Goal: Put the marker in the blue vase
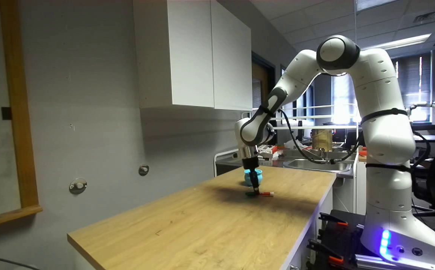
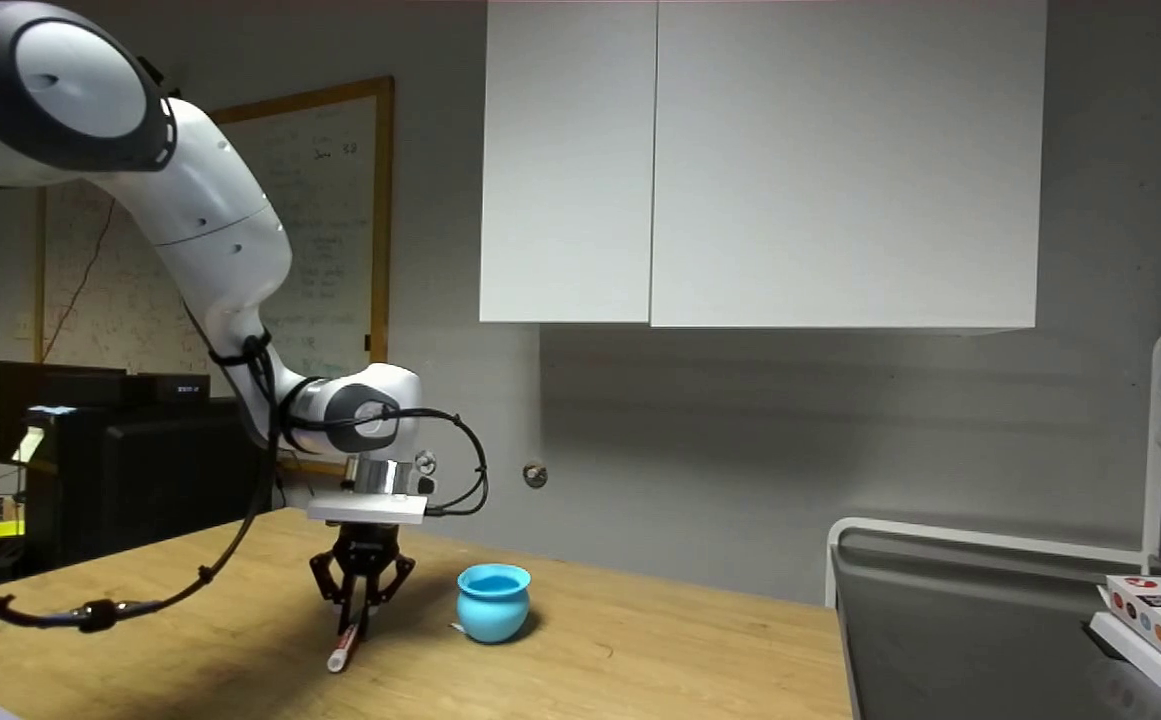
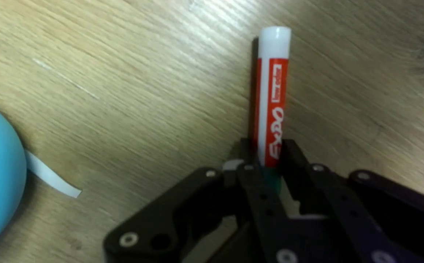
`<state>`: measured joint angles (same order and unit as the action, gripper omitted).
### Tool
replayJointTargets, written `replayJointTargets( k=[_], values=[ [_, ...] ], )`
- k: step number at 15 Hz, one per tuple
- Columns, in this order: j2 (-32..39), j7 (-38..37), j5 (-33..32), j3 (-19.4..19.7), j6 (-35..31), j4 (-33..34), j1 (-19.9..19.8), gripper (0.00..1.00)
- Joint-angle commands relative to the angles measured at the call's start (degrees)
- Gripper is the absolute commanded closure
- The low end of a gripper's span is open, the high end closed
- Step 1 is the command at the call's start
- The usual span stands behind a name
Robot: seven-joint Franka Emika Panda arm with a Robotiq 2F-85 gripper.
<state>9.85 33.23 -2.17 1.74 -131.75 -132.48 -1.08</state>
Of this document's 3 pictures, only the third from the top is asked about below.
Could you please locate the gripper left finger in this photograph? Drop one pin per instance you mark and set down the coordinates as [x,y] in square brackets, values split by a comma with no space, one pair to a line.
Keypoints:
[182,215]

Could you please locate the white tape strip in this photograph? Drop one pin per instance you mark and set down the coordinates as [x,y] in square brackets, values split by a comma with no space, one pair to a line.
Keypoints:
[51,177]

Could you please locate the red and white marker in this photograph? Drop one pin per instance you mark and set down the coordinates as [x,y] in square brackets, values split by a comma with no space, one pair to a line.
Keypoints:
[272,98]

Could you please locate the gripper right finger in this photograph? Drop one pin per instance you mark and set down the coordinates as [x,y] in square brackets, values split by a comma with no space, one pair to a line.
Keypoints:
[347,204]

